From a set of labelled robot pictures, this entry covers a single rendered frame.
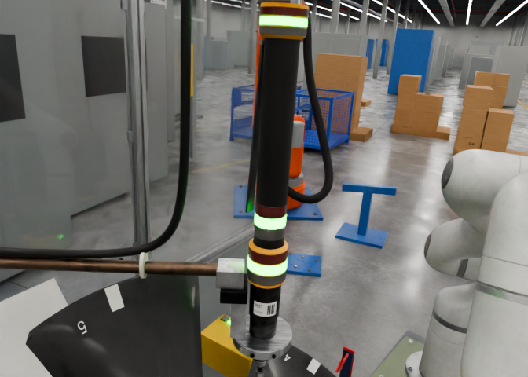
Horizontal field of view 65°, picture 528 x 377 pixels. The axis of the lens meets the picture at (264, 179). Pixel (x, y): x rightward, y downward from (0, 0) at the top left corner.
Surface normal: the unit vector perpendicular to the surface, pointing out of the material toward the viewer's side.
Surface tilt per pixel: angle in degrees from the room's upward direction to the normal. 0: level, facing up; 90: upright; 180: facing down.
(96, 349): 59
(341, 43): 90
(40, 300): 50
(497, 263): 72
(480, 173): 66
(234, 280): 90
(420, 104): 90
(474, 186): 88
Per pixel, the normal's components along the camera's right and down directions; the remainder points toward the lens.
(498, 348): -0.58, -0.18
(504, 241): -0.87, -0.24
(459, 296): -0.41, -0.84
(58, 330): 0.23, -0.19
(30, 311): 0.67, -0.44
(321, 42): -0.42, 0.27
